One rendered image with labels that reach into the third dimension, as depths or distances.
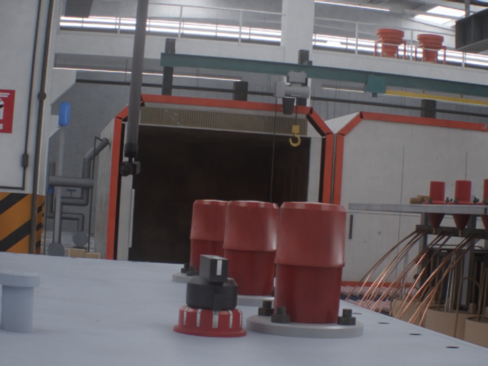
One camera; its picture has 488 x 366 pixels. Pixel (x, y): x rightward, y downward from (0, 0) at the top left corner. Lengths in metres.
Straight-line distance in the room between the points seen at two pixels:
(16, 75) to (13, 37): 0.42
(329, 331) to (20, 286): 0.32
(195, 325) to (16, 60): 10.76
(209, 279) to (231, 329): 0.05
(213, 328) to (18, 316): 0.20
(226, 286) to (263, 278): 0.38
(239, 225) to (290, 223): 0.32
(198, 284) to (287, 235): 0.12
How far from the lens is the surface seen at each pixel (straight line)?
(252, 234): 1.42
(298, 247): 1.10
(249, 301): 1.40
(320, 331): 1.08
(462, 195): 3.80
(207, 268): 1.05
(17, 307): 0.96
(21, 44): 11.78
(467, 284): 4.10
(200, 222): 1.75
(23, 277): 0.96
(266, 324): 1.09
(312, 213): 1.10
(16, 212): 11.66
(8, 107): 11.70
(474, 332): 3.66
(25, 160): 11.61
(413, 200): 4.36
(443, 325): 4.00
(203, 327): 1.04
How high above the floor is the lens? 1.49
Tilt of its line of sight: 1 degrees up
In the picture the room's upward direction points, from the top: 4 degrees clockwise
